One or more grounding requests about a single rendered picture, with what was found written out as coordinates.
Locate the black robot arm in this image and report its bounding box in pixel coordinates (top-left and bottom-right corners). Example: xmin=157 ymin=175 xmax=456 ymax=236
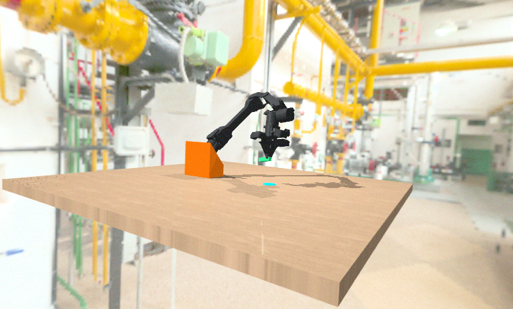
xmin=206 ymin=92 xmax=295 ymax=152

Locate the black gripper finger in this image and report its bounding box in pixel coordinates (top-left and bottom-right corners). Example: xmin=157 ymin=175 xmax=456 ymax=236
xmin=259 ymin=140 xmax=272 ymax=158
xmin=269 ymin=144 xmax=281 ymax=157

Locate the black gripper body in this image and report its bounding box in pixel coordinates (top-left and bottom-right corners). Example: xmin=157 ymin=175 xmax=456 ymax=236
xmin=250 ymin=122 xmax=290 ymax=147

